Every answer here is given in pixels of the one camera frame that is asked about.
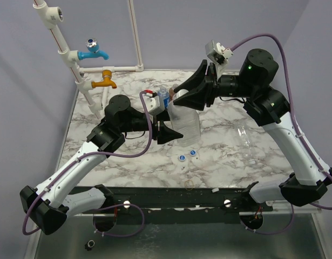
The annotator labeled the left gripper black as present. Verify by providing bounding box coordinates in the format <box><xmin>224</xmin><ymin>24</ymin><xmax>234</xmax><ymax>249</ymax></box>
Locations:
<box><xmin>120</xmin><ymin>106</ymin><xmax>184</xmax><ymax>143</ymax></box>

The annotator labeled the plain white bottle cap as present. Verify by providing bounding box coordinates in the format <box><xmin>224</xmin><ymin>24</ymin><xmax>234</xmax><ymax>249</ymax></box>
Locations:
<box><xmin>176</xmin><ymin>89</ymin><xmax>188</xmax><ymax>98</ymax></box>

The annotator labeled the orange label clear bottle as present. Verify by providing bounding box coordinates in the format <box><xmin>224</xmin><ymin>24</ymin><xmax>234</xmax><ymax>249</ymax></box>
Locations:
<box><xmin>167</xmin><ymin>101</ymin><xmax>201</xmax><ymax>147</ymax></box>

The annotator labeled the blue label water bottle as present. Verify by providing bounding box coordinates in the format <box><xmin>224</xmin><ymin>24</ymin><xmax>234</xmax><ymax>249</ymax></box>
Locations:
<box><xmin>158</xmin><ymin>86</ymin><xmax>170</xmax><ymax>108</ymax></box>

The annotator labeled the clear plastic bottle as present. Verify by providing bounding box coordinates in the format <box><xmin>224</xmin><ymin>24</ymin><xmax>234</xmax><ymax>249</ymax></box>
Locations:
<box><xmin>236</xmin><ymin>124</ymin><xmax>256</xmax><ymax>165</ymax></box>

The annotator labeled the golden energy drink bottle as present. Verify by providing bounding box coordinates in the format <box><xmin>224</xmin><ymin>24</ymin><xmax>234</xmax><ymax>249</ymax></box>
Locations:
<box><xmin>168</xmin><ymin>84</ymin><xmax>178</xmax><ymax>100</ymax></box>

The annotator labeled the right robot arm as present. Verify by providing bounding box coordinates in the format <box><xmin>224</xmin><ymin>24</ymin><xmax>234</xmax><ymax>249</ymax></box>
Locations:
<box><xmin>174</xmin><ymin>49</ymin><xmax>332</xmax><ymax>212</ymax></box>

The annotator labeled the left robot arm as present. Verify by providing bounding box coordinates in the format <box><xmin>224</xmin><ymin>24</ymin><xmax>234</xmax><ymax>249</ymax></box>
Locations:
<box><xmin>19</xmin><ymin>91</ymin><xmax>183</xmax><ymax>235</ymax></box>

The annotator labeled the yellow rubber band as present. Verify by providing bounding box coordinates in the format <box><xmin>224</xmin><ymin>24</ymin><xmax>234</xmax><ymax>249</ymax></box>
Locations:
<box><xmin>184</xmin><ymin>180</ymin><xmax>194</xmax><ymax>190</ymax></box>

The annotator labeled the orange faucet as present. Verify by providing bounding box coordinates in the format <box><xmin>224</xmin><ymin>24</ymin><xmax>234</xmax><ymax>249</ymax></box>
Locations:
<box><xmin>91</xmin><ymin>70</ymin><xmax>117</xmax><ymax>89</ymax></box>

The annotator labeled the blue faucet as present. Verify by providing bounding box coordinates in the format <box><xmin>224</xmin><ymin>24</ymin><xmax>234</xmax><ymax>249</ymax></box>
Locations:
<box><xmin>77</xmin><ymin>38</ymin><xmax>109</xmax><ymax>60</ymax></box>

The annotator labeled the small black white knob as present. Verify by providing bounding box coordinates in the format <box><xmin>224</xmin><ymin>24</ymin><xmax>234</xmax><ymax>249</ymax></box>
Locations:
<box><xmin>85</xmin><ymin>240</ymin><xmax>96</xmax><ymax>251</ymax></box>

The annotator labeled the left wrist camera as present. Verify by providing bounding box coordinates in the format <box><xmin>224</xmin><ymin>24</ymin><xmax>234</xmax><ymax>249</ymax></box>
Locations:
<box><xmin>144</xmin><ymin>90</ymin><xmax>165</xmax><ymax>116</ymax></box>

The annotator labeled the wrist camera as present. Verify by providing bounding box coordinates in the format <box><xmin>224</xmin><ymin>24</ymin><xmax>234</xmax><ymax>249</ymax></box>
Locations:
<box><xmin>144</xmin><ymin>90</ymin><xmax>165</xmax><ymax>116</ymax></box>
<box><xmin>205</xmin><ymin>40</ymin><xmax>233</xmax><ymax>78</ymax></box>

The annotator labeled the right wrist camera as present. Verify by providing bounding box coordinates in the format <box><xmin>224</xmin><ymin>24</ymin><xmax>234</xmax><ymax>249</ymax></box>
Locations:
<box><xmin>205</xmin><ymin>40</ymin><xmax>233</xmax><ymax>78</ymax></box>

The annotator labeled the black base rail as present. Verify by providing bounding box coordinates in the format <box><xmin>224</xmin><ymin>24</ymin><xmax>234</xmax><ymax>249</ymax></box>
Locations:
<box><xmin>73</xmin><ymin>185</ymin><xmax>274</xmax><ymax>224</ymax></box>

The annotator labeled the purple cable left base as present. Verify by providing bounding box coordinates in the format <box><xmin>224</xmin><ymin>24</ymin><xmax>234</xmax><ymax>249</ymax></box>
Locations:
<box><xmin>92</xmin><ymin>200</ymin><xmax>146</xmax><ymax>238</ymax></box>

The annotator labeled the purple cable base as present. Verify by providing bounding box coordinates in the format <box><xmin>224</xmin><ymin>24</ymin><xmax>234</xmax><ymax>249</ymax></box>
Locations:
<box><xmin>92</xmin><ymin>200</ymin><xmax>146</xmax><ymax>238</ymax></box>
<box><xmin>243</xmin><ymin>203</ymin><xmax>295</xmax><ymax>235</ymax></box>

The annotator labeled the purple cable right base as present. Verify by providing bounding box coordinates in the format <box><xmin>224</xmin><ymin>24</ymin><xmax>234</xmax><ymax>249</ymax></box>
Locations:
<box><xmin>243</xmin><ymin>203</ymin><xmax>295</xmax><ymax>235</ymax></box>

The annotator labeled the white PVC pipe frame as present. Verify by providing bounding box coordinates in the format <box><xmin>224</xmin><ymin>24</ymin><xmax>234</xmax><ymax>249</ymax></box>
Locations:
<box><xmin>32</xmin><ymin>0</ymin><xmax>144</xmax><ymax>121</ymax></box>

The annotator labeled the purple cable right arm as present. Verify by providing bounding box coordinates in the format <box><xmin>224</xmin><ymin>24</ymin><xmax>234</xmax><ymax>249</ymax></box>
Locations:
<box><xmin>230</xmin><ymin>33</ymin><xmax>332</xmax><ymax>210</ymax></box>

